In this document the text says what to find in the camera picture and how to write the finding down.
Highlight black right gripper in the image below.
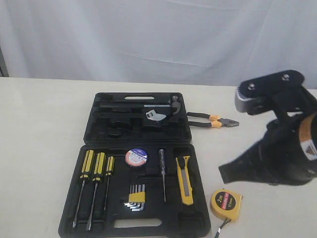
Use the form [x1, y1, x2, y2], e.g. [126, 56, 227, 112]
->
[218, 118, 317, 186]

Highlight yellow tape measure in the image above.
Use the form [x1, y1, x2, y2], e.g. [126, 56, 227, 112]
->
[210, 188, 243, 238]

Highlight pliers black orange handles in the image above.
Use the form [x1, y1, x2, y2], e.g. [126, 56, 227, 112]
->
[187, 112, 240, 128]

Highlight yellow utility knife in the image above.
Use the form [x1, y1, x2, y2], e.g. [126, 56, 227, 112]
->
[175, 156, 194, 206]

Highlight black electrical tape roll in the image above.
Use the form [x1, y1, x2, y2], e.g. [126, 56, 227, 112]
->
[125, 148, 148, 167]

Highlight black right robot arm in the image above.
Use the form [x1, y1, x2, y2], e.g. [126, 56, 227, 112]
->
[218, 114, 317, 186]

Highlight black plastic tool case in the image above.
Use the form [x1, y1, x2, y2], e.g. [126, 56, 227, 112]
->
[58, 92, 211, 238]

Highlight clear voltage tester screwdriver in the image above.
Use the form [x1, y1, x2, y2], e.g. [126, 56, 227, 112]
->
[158, 149, 166, 202]

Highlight silver adjustable wrench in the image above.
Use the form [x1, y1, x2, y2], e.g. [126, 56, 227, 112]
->
[98, 110, 167, 129]

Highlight hex key set yellow holder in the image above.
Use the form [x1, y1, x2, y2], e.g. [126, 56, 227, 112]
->
[124, 184, 146, 212]

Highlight white backdrop curtain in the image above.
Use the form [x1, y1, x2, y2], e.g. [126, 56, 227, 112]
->
[0, 0, 317, 89]

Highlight small yellow black screwdriver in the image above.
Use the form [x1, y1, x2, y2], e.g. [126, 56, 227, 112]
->
[104, 156, 115, 211]

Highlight middle yellow black screwdriver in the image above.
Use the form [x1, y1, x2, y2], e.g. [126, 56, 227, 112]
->
[86, 152, 106, 231]

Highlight large yellow black screwdriver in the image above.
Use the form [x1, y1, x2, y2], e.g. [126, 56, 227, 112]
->
[72, 150, 94, 229]

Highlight claw hammer black handle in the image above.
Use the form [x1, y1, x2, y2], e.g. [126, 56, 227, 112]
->
[100, 95, 181, 115]

